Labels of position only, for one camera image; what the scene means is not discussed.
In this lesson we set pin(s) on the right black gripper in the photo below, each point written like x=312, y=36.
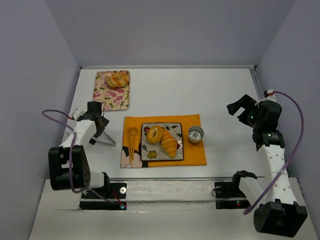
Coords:
x=244, y=110

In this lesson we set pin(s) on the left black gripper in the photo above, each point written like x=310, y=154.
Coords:
x=100, y=123

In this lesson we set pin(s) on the metal serving tongs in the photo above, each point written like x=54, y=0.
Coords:
x=105, y=139

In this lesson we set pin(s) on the ring doughnut bread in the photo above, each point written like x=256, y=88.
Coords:
x=154, y=134

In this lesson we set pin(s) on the striped croissant bread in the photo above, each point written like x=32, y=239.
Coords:
x=169, y=144

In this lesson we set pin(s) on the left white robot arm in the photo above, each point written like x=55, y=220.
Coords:
x=68, y=165

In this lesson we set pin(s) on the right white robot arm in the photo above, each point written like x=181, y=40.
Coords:
x=275, y=208

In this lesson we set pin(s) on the floral bread tray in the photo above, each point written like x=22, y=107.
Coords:
x=111, y=99

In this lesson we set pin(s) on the herb flat bread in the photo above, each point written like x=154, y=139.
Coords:
x=108, y=82

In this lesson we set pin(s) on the round twisted bread roll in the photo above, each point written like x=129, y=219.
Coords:
x=120, y=79

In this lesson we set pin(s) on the orange plastic fork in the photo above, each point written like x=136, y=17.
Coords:
x=129, y=144

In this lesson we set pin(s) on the orange plastic spoon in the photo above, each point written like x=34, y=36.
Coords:
x=133, y=132

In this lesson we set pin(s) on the square floral ceramic plate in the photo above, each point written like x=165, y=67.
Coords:
x=154, y=152

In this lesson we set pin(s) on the small metal cup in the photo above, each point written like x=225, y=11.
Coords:
x=195, y=134

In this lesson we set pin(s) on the orange placemat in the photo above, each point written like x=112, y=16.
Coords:
x=194, y=153

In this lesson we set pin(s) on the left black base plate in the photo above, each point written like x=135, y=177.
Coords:
x=112, y=199

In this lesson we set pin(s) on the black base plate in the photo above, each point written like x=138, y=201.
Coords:
x=112, y=199
x=227, y=197

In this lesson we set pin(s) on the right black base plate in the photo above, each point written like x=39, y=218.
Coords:
x=227, y=197

